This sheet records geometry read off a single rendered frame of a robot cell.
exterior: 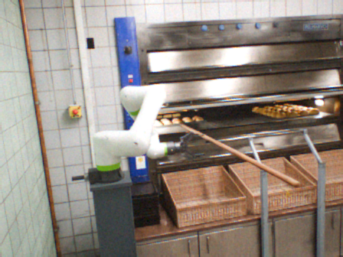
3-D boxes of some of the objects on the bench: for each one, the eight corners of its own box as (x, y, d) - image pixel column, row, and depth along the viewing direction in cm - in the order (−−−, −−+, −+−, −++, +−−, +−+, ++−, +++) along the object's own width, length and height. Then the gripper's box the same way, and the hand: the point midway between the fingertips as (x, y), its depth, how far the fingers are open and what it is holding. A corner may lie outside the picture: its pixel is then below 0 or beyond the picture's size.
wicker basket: (163, 203, 287) (160, 174, 282) (223, 193, 299) (222, 164, 294) (177, 229, 240) (174, 193, 235) (248, 216, 253) (246, 181, 248)
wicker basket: (228, 193, 299) (227, 164, 294) (283, 183, 311) (283, 156, 306) (253, 216, 252) (252, 181, 247) (317, 203, 265) (318, 170, 260)
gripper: (171, 129, 227) (201, 125, 231) (174, 164, 232) (203, 160, 236) (174, 131, 220) (204, 128, 224) (176, 167, 224) (206, 163, 228)
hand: (202, 144), depth 230 cm, fingers open, 13 cm apart
